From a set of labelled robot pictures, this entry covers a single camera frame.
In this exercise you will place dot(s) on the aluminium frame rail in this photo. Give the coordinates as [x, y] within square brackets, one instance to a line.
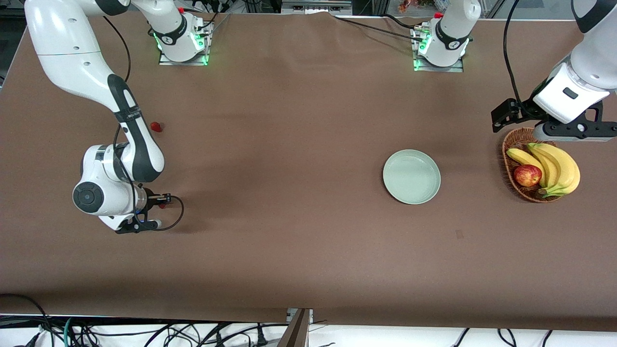
[313, 8]

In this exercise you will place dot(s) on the colourful background items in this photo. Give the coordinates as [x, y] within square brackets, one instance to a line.
[405, 6]

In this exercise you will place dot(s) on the brown wicker basket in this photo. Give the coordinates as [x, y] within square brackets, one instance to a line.
[518, 140]

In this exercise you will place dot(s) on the yellow banana bunch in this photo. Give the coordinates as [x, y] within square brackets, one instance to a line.
[564, 168]

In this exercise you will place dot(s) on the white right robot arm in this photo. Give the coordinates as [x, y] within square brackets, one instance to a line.
[72, 48]

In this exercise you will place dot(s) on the red apple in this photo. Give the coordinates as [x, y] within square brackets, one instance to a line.
[527, 176]

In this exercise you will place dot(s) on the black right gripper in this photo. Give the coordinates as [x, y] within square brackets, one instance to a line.
[150, 198]

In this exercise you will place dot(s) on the brown table cover sheet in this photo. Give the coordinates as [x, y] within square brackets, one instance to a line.
[289, 193]

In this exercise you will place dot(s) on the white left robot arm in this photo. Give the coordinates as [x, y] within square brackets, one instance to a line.
[593, 62]

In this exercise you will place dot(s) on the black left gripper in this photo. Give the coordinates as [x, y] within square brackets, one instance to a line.
[525, 109]

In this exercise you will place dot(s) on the grey table leg post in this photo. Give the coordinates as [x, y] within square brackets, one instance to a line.
[296, 332]

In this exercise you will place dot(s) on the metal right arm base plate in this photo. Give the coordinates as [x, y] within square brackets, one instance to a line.
[166, 61]

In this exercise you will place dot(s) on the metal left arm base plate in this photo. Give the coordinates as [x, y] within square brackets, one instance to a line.
[455, 69]

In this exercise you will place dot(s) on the pale green round plate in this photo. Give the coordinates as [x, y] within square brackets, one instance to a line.
[411, 177]

